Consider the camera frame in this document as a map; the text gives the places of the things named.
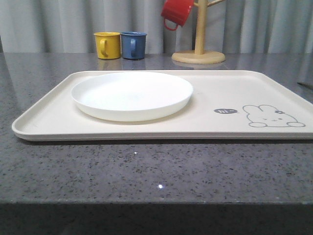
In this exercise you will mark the cream rabbit serving tray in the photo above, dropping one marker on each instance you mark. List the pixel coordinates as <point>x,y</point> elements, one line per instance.
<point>224,105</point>

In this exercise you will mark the white round plate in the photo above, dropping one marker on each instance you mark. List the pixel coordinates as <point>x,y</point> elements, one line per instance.
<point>132,96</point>

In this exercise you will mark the red mug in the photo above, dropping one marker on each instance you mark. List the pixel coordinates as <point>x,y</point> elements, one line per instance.
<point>176,11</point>

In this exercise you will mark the silver metal fork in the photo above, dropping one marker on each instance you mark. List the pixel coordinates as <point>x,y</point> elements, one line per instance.
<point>307,85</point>

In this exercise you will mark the yellow mug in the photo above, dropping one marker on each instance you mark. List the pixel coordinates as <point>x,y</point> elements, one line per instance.
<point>108,45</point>

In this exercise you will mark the wooden mug tree stand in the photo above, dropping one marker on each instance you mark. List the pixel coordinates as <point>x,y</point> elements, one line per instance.
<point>199,55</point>

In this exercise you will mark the blue mug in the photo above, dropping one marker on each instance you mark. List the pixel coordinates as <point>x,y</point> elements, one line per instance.
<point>133,45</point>

